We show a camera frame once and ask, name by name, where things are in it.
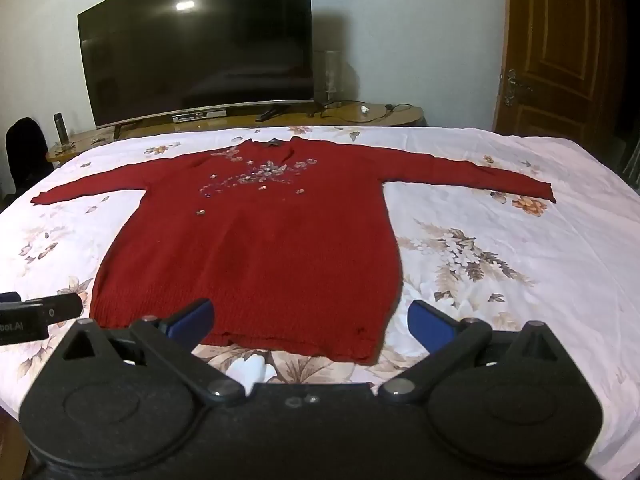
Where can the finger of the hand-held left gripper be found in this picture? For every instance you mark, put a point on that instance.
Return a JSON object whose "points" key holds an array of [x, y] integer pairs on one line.
{"points": [[62, 307]]}

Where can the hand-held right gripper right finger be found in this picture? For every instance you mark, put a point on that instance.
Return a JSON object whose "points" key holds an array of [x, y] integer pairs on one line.
{"points": [[425, 326]]}

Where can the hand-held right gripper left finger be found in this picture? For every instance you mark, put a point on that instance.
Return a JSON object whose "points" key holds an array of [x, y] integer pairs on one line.
{"points": [[194, 321]]}

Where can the red knitted sweater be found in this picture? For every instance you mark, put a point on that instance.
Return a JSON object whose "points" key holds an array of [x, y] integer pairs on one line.
{"points": [[260, 250]]}

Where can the floral white bed sheet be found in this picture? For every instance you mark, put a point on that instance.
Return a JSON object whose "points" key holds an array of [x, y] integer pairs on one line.
{"points": [[500, 270]]}

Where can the black chair back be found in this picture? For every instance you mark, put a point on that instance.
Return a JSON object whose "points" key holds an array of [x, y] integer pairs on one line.
{"points": [[25, 155]]}

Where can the dark metal bottle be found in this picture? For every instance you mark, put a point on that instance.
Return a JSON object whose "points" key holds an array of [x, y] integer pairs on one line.
{"points": [[61, 127]]}

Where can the silver set-top box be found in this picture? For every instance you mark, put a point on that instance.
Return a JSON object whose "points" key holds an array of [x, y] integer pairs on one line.
{"points": [[199, 115]]}

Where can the wooden television cabinet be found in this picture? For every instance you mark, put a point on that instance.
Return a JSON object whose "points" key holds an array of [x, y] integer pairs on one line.
{"points": [[380, 115]]}

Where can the black remote control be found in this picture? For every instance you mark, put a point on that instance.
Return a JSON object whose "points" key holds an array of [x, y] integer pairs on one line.
{"points": [[265, 115]]}

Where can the clear glass vase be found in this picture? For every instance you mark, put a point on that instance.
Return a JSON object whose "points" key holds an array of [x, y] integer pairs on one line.
{"points": [[328, 77]]}

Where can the large black television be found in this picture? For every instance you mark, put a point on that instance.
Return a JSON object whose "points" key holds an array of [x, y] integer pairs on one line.
{"points": [[195, 40]]}

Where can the brown wooden door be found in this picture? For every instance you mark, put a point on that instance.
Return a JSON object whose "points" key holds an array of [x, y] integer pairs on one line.
{"points": [[560, 45]]}

